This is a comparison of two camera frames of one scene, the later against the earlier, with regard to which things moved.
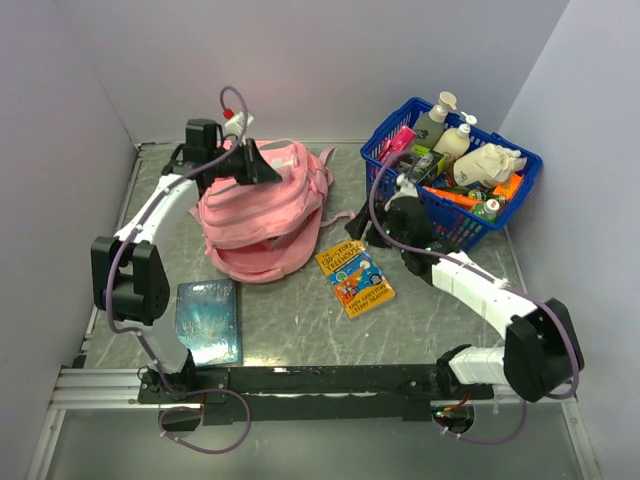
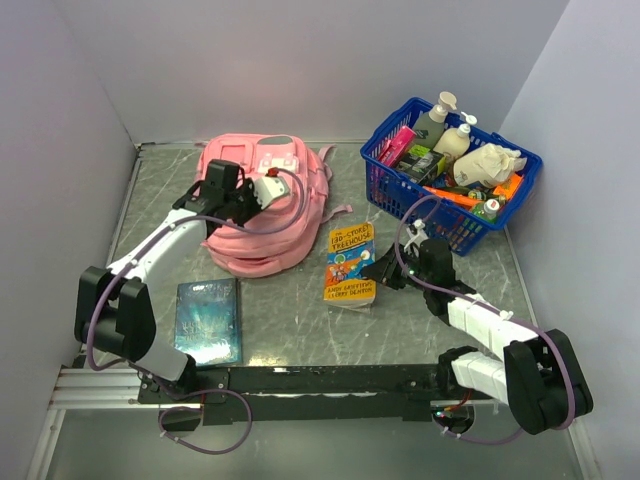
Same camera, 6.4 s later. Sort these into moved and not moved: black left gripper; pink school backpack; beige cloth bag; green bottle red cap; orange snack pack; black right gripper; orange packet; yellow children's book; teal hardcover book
Moved: yellow children's book; black right gripper; black left gripper
Not moved: orange snack pack; beige cloth bag; green bottle red cap; orange packet; teal hardcover book; pink school backpack
